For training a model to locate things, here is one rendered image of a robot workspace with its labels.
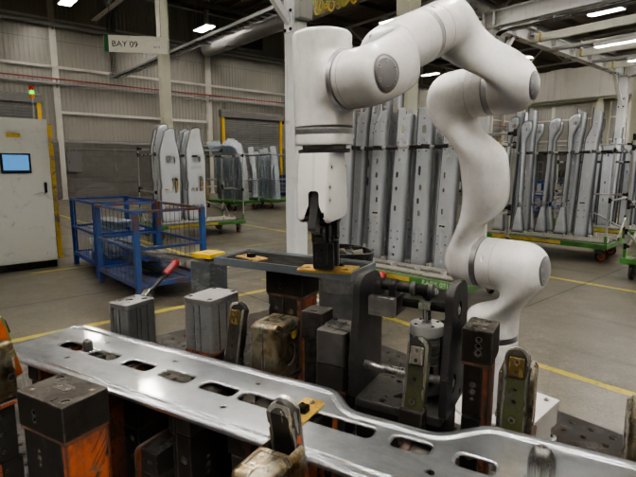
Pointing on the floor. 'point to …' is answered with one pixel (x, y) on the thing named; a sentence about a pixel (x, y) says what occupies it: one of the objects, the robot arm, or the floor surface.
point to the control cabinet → (26, 195)
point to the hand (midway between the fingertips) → (326, 254)
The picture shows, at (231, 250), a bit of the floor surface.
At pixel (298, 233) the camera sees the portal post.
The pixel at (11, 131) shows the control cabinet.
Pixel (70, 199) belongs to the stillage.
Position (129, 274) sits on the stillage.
